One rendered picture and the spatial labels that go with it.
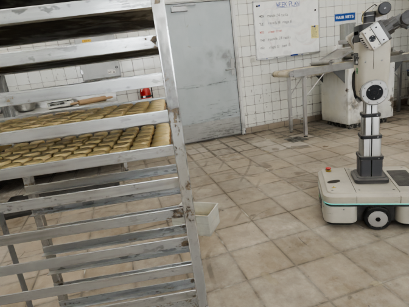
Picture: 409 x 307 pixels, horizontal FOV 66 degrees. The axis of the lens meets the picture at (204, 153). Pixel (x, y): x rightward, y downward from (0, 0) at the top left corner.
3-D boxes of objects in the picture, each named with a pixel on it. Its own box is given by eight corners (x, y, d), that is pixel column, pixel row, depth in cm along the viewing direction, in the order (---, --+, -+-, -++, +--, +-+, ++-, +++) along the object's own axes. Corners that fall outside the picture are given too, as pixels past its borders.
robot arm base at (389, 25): (384, 41, 180) (374, 22, 179) (398, 31, 177) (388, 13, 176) (389, 40, 172) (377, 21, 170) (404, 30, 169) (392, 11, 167)
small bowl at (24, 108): (11, 114, 376) (8, 105, 373) (17, 111, 401) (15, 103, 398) (35, 110, 382) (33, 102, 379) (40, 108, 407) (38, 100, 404)
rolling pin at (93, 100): (72, 106, 369) (70, 101, 368) (69, 106, 374) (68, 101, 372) (114, 98, 406) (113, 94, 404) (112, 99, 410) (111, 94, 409)
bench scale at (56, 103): (47, 109, 370) (45, 102, 368) (48, 108, 399) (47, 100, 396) (74, 105, 380) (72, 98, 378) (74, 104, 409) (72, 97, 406)
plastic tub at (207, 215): (220, 222, 241) (218, 202, 237) (210, 237, 222) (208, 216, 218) (185, 219, 253) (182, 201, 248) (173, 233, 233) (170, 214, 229)
